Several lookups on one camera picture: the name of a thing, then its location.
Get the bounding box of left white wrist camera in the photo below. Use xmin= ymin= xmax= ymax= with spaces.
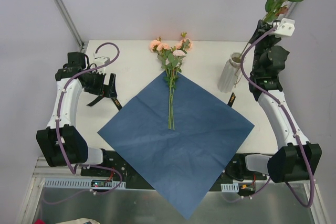
xmin=93 ymin=57 xmax=110 ymax=74

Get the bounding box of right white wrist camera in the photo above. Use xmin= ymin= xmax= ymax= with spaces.
xmin=271 ymin=18 xmax=296 ymax=38

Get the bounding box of right white cable duct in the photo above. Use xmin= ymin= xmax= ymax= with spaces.
xmin=220 ymin=182 xmax=239 ymax=193

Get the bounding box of left aluminium frame post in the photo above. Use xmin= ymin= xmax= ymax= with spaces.
xmin=53 ymin=0 xmax=85 ymax=49

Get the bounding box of beige cloth bag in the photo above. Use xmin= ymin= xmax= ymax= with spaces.
xmin=57 ymin=218 xmax=100 ymax=224

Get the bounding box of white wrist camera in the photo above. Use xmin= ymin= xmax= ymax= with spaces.
xmin=93 ymin=57 xmax=110 ymax=74
xmin=271 ymin=18 xmax=296 ymax=38

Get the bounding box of black ribbon gold lettering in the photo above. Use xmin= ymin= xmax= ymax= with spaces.
xmin=87 ymin=92 xmax=236 ymax=109

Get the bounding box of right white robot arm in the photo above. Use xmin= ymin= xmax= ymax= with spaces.
xmin=236 ymin=18 xmax=322 ymax=183

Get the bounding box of white cable duct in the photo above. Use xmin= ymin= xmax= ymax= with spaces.
xmin=44 ymin=178 xmax=126 ymax=190
xmin=220 ymin=182 xmax=239 ymax=193

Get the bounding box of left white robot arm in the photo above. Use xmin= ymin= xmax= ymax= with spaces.
xmin=36 ymin=52 xmax=122 ymax=176

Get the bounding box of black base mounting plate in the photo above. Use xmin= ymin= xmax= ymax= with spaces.
xmin=80 ymin=149 xmax=272 ymax=190

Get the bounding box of pink artificial flower bouquet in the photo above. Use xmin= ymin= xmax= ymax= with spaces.
xmin=149 ymin=32 xmax=193 ymax=130

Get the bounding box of red cloth item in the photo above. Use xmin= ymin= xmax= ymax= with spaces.
xmin=33 ymin=219 xmax=46 ymax=224

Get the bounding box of blue wrapping paper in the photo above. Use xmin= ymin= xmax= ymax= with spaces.
xmin=98 ymin=74 xmax=254 ymax=219

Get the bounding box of left white cable duct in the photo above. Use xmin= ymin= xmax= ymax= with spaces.
xmin=44 ymin=178 xmax=126 ymax=190

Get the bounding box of front aluminium frame rail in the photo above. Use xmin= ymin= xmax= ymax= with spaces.
xmin=33 ymin=155 xmax=317 ymax=184

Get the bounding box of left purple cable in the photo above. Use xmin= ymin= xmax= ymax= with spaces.
xmin=56 ymin=42 xmax=123 ymax=196

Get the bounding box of white ribbed ceramic vase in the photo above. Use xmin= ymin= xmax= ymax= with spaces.
xmin=217 ymin=52 xmax=242 ymax=93

